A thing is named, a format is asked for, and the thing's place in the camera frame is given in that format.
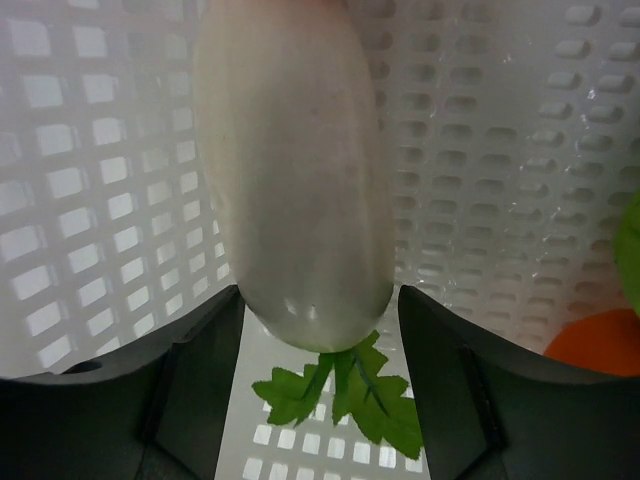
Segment white plastic basket tray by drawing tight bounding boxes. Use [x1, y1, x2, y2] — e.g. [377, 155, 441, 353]
[1, 1, 639, 479]

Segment orange carrot with green top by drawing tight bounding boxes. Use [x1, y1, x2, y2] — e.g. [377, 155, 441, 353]
[544, 193, 639, 377]

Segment white radish with leaves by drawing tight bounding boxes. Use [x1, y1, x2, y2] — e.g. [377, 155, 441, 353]
[193, 1, 423, 459]

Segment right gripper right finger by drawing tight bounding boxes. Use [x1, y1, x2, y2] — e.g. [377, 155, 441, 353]
[398, 285, 639, 479]

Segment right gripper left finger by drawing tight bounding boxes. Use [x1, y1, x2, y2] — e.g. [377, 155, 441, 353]
[1, 285, 245, 479]

